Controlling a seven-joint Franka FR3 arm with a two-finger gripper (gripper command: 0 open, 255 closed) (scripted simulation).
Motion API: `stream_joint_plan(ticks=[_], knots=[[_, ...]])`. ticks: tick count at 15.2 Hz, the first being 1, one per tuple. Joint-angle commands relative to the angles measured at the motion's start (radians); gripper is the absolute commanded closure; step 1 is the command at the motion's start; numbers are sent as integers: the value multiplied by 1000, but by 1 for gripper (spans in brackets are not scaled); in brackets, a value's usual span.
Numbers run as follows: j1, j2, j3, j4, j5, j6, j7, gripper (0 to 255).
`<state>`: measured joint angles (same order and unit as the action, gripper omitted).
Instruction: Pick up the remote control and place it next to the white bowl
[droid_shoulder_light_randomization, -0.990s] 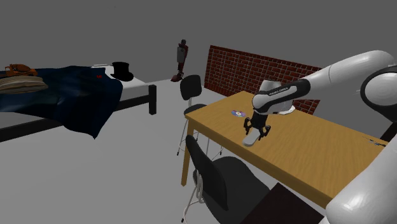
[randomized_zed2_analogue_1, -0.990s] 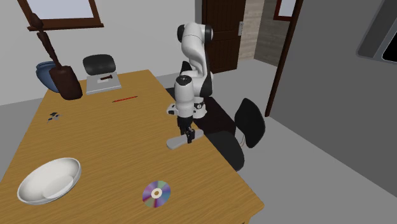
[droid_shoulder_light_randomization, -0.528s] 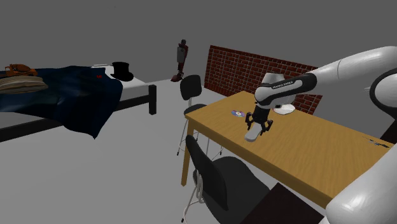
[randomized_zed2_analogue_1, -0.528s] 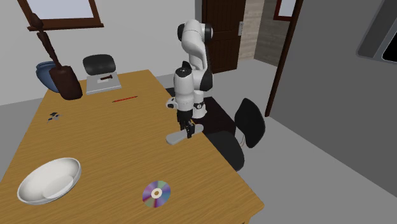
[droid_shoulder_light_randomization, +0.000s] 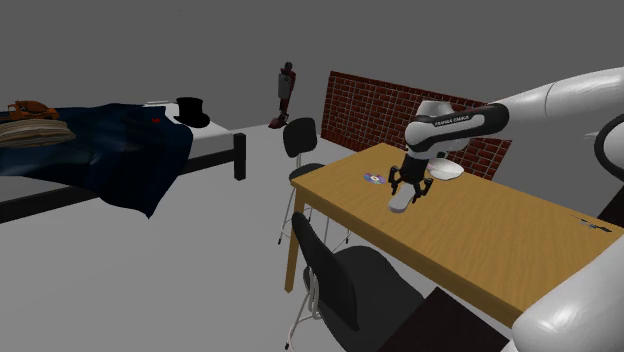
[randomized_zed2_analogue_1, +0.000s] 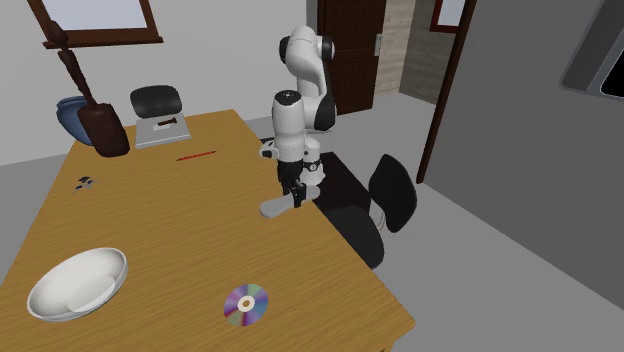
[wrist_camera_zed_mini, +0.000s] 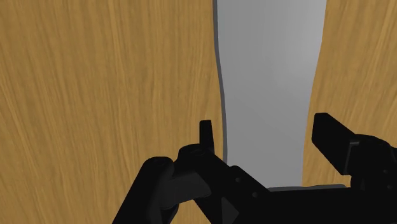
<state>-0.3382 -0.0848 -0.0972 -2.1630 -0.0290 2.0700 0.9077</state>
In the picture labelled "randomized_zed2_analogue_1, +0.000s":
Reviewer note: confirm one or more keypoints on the dark brown door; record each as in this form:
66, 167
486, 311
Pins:
351, 48

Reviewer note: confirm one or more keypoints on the dark brown door frame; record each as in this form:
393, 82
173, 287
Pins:
446, 92

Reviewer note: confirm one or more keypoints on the wooden table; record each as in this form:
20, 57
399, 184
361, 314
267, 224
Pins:
185, 229

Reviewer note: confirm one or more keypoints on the red framed window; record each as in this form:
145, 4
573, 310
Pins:
448, 14

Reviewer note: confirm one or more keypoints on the iridescent compact disc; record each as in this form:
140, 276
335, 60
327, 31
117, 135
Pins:
246, 304

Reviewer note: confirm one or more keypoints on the red pencil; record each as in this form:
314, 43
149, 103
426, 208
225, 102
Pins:
196, 156

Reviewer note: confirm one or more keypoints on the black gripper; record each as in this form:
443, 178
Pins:
287, 170

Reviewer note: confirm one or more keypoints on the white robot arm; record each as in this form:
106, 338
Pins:
285, 122

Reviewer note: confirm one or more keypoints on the grey flat box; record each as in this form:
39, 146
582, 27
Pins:
161, 134

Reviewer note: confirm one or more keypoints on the grey framed wall screen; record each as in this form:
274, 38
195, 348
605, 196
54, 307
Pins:
592, 53

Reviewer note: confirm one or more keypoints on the black office chair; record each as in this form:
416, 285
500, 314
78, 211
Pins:
390, 195

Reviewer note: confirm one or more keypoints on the white bowl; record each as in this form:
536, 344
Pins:
73, 287

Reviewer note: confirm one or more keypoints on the dark brown wooden statue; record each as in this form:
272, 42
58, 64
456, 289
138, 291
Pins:
102, 126

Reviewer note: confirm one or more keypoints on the blue vase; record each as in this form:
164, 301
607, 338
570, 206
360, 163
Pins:
70, 119

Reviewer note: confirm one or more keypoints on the dark robot stand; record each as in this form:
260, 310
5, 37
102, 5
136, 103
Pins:
341, 185

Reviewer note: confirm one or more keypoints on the grey flat oblong object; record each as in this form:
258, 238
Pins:
275, 206

